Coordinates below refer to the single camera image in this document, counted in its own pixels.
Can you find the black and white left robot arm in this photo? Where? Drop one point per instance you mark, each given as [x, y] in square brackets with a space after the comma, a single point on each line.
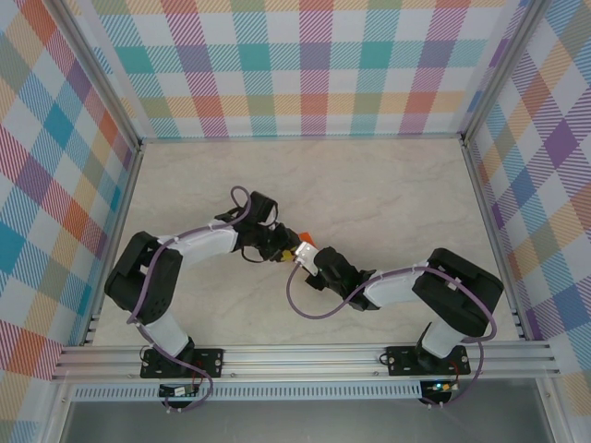
[166, 332]

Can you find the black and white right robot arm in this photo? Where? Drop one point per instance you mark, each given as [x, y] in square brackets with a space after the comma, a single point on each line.
[443, 341]

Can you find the grey metal sheet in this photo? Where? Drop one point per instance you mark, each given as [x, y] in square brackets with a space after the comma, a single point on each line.
[300, 424]

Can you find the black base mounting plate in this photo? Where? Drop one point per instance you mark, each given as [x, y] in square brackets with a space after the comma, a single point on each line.
[217, 357]
[401, 362]

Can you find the small circuit board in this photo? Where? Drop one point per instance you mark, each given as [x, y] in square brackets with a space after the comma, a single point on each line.
[441, 386]
[177, 391]

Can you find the wide aluminium mounting rail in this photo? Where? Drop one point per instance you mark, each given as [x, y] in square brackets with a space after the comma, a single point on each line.
[300, 362]

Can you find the long aluminium frame bar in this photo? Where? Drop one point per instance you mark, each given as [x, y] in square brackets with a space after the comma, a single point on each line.
[300, 138]

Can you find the aluminium side frame rail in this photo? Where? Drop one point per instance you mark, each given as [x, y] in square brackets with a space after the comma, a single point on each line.
[125, 198]
[483, 198]

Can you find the aluminium frame post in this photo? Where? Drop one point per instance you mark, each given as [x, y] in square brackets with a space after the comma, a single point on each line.
[556, 410]
[102, 74]
[504, 69]
[55, 415]

